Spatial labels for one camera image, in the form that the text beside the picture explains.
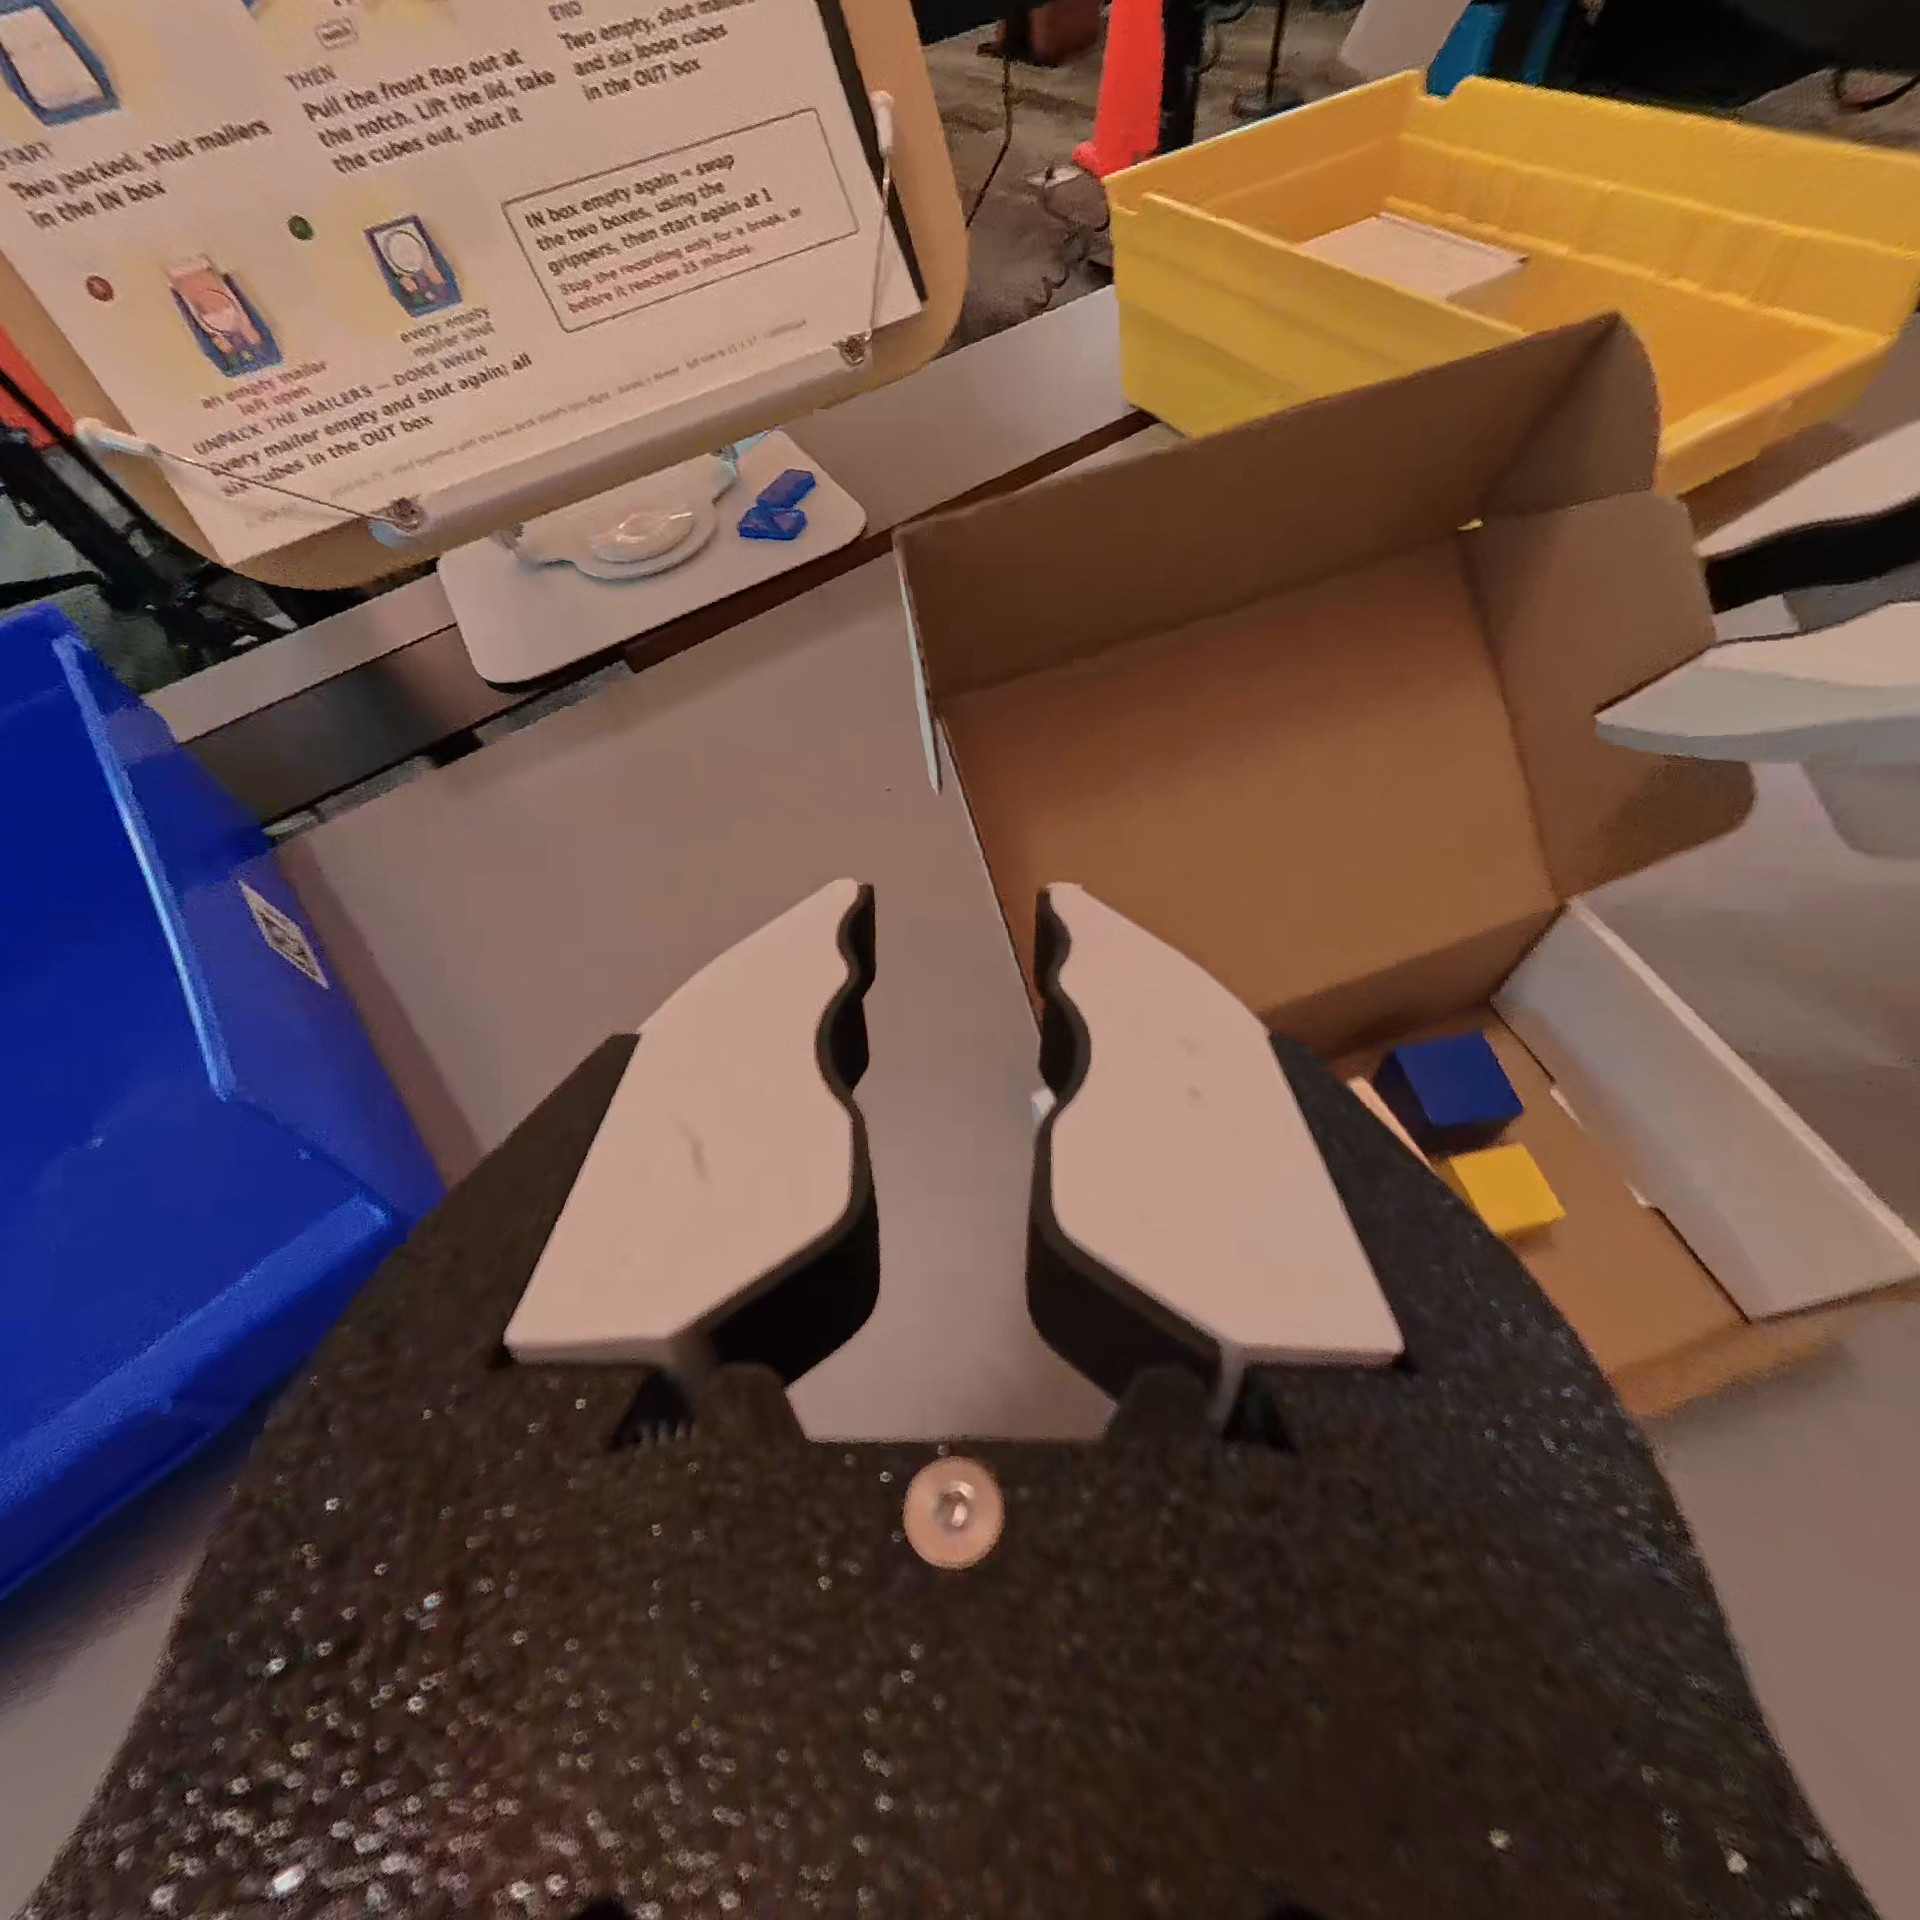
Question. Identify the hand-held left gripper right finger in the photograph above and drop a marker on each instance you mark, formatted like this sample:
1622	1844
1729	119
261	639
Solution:
1201	1185

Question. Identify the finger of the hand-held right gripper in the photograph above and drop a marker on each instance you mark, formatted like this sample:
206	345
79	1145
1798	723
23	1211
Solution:
1852	495
1787	697

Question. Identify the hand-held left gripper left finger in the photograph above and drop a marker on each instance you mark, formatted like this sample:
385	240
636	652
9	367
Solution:
705	1154

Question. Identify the blue cube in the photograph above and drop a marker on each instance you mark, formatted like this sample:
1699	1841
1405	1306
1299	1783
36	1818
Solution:
1448	1088

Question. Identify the yellow cube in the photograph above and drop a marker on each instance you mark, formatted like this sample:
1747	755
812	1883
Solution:
1504	1193

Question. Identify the white cardboard mailer box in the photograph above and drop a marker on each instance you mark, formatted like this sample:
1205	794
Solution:
1417	253
1244	780

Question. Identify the large yellow plastic bin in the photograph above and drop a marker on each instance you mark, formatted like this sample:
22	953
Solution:
1244	329

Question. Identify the blue plastic bin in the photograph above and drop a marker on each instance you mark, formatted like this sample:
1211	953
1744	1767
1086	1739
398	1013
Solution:
150	1124

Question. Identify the white stand base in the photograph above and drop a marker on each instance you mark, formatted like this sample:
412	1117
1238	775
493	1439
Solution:
811	516

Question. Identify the blue clip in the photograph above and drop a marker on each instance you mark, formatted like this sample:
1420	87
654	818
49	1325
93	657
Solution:
777	504

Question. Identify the orange traffic cone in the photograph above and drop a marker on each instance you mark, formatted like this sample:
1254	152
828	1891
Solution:
1125	89

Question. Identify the instruction sheet on board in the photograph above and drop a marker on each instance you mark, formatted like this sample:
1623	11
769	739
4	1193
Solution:
943	181

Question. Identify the printed instruction sheet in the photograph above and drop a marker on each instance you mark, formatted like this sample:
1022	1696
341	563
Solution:
451	225

